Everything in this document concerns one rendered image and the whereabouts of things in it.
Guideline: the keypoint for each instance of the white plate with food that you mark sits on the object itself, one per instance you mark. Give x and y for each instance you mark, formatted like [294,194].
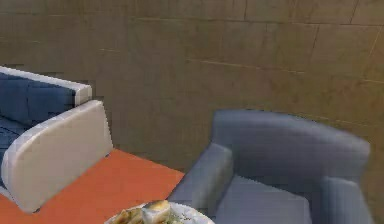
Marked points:
[160,213]

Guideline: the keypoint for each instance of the grey blue armchair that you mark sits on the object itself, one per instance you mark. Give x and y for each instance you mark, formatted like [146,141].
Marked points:
[276,173]

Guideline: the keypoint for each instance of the white and blue sofa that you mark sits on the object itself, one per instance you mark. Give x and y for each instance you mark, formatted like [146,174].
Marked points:
[56,156]

